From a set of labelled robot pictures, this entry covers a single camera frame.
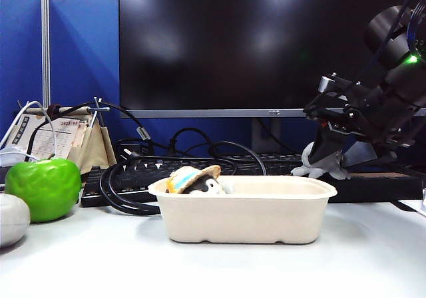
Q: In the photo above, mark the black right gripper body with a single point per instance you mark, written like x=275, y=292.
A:
x=366, y=115

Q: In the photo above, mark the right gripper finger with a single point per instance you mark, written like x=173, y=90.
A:
x=357, y=155
x=326, y=148

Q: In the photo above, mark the cream paper lunch box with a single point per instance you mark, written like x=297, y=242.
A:
x=243, y=211

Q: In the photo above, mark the black wood-top power strip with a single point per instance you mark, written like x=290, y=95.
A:
x=366, y=188

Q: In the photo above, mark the grey monitor stand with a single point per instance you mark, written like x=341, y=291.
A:
x=263, y=135

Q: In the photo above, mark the penguin plush with straw hat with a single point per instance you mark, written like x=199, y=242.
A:
x=189, y=178

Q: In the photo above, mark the silver-bezel AOC monitor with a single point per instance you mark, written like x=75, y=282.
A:
x=216, y=45

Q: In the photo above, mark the black mechanical keyboard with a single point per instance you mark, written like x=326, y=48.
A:
x=133, y=178

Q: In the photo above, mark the desk calendar stand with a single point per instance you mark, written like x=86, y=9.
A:
x=96, y=148

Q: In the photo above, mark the metal rod clip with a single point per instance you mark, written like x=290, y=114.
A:
x=98, y=109

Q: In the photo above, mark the paper desk calendar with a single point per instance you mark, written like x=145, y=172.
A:
x=50, y=138

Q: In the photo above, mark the green toy apple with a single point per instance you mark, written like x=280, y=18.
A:
x=43, y=188

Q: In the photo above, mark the blue side partition panel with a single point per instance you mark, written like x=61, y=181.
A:
x=20, y=62

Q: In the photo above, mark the white rounded plastic object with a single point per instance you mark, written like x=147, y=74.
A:
x=11, y=218

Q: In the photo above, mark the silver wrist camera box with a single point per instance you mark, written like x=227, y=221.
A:
x=329, y=83

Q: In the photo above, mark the aluminium partition frame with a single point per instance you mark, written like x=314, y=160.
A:
x=45, y=45

